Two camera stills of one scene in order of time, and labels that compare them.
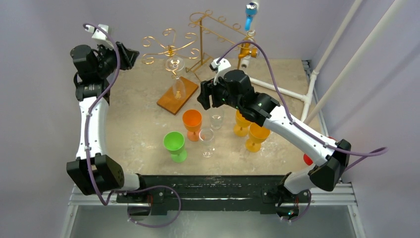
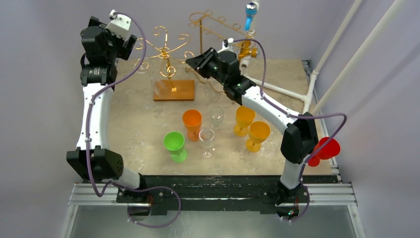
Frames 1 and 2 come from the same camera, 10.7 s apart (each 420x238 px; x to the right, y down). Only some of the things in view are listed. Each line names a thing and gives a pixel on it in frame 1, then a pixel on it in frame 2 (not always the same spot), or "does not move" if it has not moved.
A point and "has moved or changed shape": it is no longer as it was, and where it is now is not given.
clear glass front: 206,137 does not move
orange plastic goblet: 192,120 does not move
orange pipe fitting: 246,51 does not move
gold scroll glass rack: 175,62 has moved or changed shape
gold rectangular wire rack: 220,28 does not move
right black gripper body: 207,93 -> 203,60
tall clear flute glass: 176,64 -> 158,84
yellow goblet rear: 241,128 does not move
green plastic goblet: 174,142 does not move
